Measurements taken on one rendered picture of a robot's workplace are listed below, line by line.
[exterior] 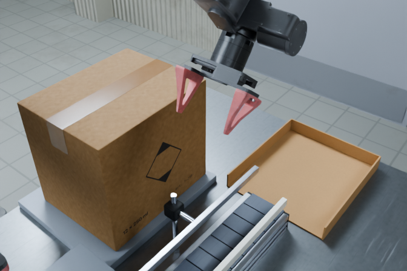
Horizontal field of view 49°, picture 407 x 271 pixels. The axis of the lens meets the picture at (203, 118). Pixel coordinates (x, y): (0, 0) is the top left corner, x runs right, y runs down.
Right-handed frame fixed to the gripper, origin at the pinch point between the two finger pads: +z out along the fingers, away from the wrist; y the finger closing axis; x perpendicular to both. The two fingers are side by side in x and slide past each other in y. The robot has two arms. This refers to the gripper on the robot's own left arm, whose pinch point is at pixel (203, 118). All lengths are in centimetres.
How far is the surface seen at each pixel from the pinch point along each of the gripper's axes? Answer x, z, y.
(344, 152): 58, -4, 11
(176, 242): 6.0, 22.4, 1.6
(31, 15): 204, -8, -316
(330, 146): 58, -4, 7
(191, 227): 9.4, 19.7, 1.6
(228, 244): 19.6, 21.8, 5.7
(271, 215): 24.2, 13.4, 9.8
